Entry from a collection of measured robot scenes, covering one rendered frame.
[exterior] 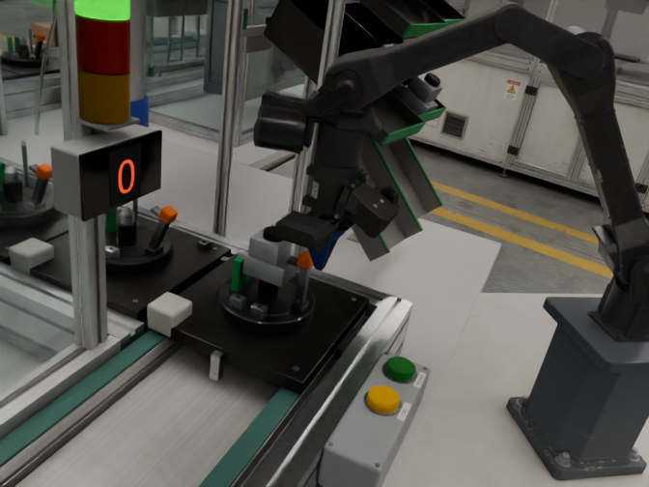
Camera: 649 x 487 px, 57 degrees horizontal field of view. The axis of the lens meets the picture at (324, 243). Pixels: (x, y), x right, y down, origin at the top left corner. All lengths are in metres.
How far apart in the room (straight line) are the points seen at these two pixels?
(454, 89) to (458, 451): 4.31
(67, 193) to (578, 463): 0.73
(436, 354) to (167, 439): 0.49
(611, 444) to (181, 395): 0.58
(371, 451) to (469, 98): 4.43
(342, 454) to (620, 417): 0.39
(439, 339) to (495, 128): 3.95
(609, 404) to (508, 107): 4.16
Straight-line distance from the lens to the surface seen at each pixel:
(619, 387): 0.85
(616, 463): 0.96
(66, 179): 0.64
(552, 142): 4.86
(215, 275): 0.94
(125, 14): 0.63
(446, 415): 0.94
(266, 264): 0.82
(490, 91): 4.94
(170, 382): 0.82
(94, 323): 0.79
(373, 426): 0.73
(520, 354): 1.12
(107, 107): 0.64
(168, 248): 0.97
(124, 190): 0.68
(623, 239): 0.79
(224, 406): 0.79
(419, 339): 1.07
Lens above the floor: 1.45
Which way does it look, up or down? 27 degrees down
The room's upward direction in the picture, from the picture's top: 9 degrees clockwise
